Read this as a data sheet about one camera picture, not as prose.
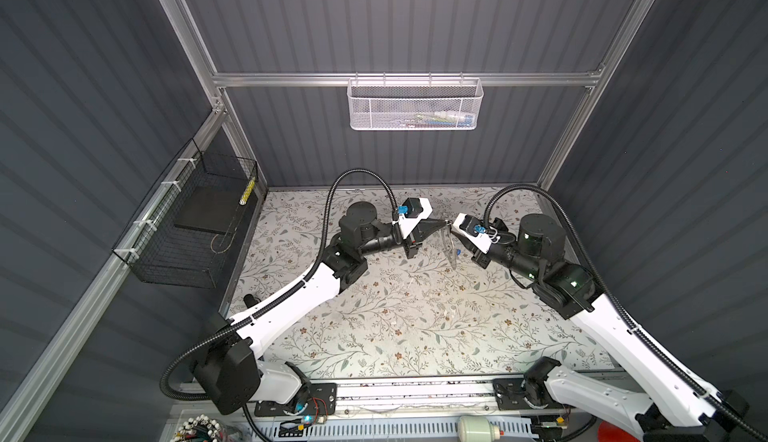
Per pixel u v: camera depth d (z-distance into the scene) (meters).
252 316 0.43
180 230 0.72
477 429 0.63
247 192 0.82
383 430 0.64
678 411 0.37
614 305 0.45
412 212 0.53
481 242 0.56
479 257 0.58
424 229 0.61
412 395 0.75
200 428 0.56
